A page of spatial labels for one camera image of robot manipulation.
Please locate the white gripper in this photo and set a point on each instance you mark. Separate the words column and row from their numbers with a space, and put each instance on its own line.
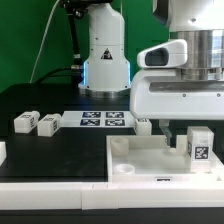
column 160, row 94

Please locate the white square tabletop part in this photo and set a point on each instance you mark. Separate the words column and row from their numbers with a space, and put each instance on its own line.
column 134, row 158

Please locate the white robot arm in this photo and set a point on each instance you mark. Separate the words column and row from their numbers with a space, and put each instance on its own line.
column 181, row 79

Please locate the white tag sheet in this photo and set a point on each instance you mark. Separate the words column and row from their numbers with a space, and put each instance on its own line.
column 98, row 119

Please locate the white obstacle fence left bar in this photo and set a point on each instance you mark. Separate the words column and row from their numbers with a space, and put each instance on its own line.
column 3, row 153

